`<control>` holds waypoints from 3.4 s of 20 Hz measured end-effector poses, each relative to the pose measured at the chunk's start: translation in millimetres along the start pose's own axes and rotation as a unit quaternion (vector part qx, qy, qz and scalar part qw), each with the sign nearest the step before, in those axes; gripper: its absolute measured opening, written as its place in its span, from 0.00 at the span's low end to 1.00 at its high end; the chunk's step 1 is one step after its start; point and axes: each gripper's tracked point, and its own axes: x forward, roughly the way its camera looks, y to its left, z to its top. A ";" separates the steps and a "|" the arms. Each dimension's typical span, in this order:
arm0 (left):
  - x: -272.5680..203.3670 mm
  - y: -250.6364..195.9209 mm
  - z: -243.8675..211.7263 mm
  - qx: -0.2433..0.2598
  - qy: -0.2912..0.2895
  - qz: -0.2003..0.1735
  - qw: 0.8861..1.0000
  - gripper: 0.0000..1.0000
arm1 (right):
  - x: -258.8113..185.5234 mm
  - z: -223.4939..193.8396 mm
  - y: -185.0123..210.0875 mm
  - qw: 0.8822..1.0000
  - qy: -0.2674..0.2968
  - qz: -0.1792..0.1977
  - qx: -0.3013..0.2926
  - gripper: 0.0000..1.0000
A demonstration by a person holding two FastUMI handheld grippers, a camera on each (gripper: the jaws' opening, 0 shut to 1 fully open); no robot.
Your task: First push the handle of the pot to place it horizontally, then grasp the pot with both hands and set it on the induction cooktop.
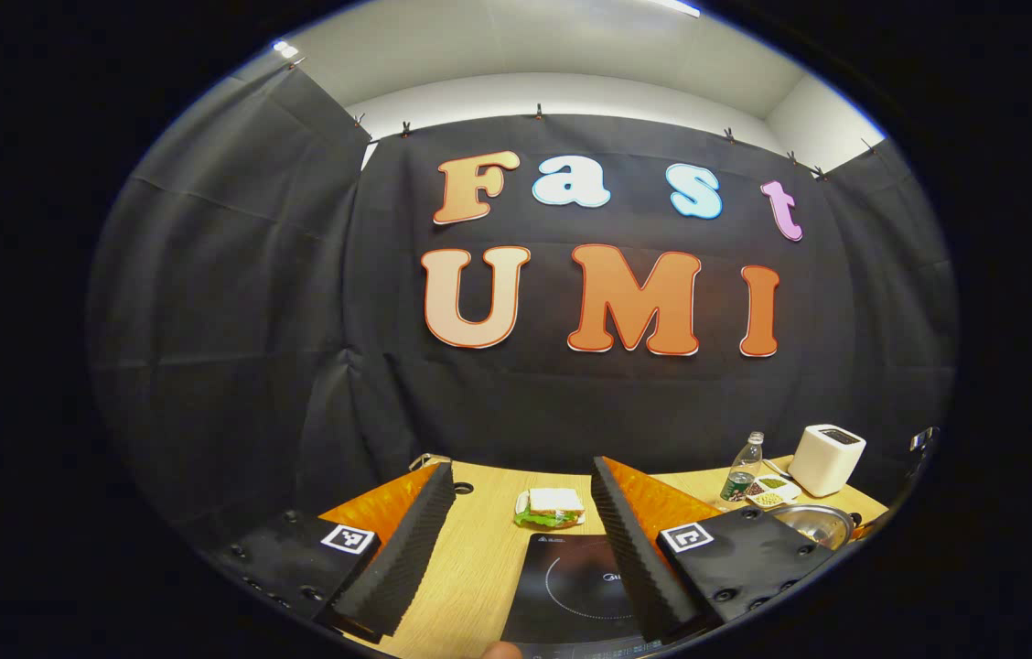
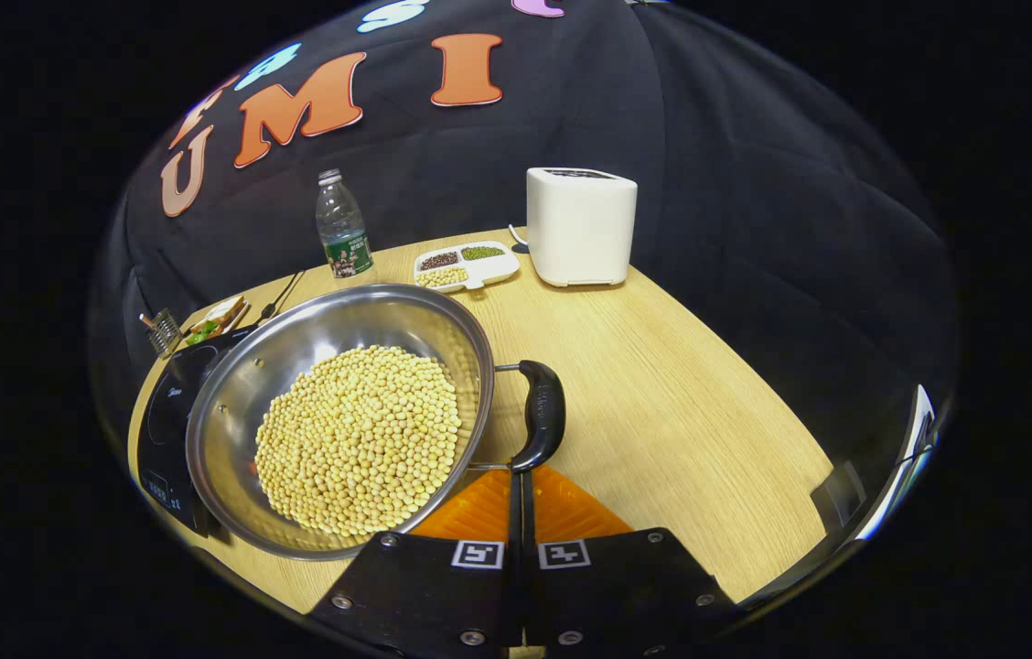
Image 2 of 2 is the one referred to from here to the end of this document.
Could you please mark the clear plastic water bottle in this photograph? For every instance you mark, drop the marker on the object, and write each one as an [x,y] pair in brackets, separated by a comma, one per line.
[344,229]

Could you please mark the black backdrop cloth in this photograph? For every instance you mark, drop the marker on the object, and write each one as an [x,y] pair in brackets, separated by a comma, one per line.
[708,119]

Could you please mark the pile of yellow soybeans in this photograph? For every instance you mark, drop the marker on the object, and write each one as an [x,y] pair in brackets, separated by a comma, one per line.
[360,439]

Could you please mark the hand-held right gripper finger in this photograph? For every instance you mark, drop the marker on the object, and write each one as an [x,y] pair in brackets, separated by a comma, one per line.
[516,526]
[529,549]

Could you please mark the black induction cooktop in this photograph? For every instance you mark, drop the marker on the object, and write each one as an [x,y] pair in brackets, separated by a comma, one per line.
[164,430]

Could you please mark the plate with sandwich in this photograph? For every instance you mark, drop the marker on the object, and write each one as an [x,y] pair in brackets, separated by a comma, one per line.
[216,320]

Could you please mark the white toaster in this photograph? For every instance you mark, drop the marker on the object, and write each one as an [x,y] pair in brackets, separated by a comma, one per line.
[580,229]

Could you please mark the white divided dish of beans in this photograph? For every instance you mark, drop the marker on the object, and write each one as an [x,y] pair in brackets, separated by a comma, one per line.
[468,265]

